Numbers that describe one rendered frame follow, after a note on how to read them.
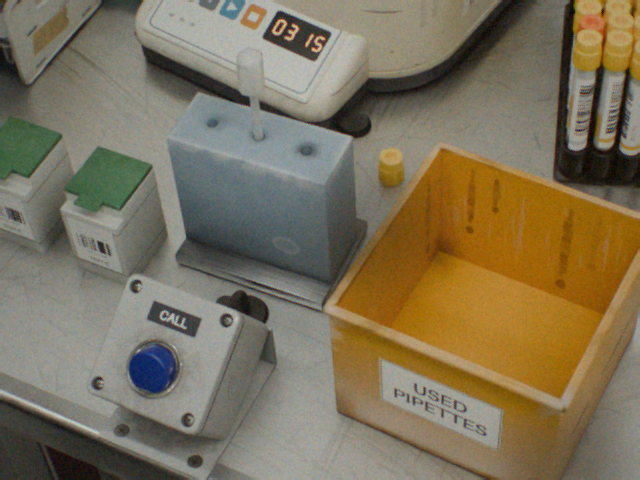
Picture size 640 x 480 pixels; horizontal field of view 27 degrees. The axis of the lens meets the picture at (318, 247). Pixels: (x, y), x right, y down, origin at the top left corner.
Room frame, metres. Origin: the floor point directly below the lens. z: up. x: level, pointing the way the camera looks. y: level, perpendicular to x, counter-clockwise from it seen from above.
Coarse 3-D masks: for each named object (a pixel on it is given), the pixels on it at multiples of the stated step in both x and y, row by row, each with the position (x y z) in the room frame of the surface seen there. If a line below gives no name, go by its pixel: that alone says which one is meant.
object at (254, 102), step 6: (258, 96) 0.54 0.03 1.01; (252, 102) 0.53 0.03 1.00; (258, 102) 0.54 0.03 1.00; (252, 108) 0.53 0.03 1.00; (258, 108) 0.54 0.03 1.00; (252, 114) 0.54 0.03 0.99; (258, 114) 0.53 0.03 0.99; (252, 120) 0.54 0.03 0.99; (258, 120) 0.53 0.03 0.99; (258, 126) 0.53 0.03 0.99; (258, 132) 0.53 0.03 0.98; (258, 138) 0.53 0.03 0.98
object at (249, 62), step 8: (248, 48) 0.54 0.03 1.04; (240, 56) 0.54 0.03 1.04; (248, 56) 0.53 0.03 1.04; (256, 56) 0.53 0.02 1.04; (240, 64) 0.53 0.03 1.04; (248, 64) 0.53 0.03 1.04; (256, 64) 0.53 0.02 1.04; (240, 72) 0.53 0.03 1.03; (248, 72) 0.53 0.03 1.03; (256, 72) 0.53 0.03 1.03; (240, 80) 0.53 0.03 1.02; (248, 80) 0.53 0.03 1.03; (256, 80) 0.53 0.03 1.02; (264, 80) 0.54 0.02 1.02; (240, 88) 0.53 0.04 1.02; (248, 88) 0.53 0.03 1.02; (256, 88) 0.53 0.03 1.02
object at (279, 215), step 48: (192, 144) 0.54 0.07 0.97; (240, 144) 0.53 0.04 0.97; (288, 144) 0.53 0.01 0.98; (336, 144) 0.53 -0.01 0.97; (192, 192) 0.54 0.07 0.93; (240, 192) 0.52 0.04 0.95; (288, 192) 0.51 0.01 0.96; (336, 192) 0.51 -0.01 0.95; (192, 240) 0.54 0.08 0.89; (240, 240) 0.52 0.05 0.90; (288, 240) 0.51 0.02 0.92; (336, 240) 0.50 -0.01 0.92; (288, 288) 0.50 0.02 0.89
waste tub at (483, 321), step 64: (448, 192) 0.51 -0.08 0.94; (512, 192) 0.49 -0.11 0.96; (576, 192) 0.47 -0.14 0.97; (384, 256) 0.46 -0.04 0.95; (448, 256) 0.51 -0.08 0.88; (512, 256) 0.49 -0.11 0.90; (576, 256) 0.47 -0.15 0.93; (384, 320) 0.46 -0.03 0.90; (448, 320) 0.46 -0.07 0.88; (512, 320) 0.46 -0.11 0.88; (576, 320) 0.46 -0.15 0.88; (384, 384) 0.39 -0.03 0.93; (448, 384) 0.37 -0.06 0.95; (512, 384) 0.36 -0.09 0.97; (576, 384) 0.35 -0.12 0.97; (448, 448) 0.37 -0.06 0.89; (512, 448) 0.35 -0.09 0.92
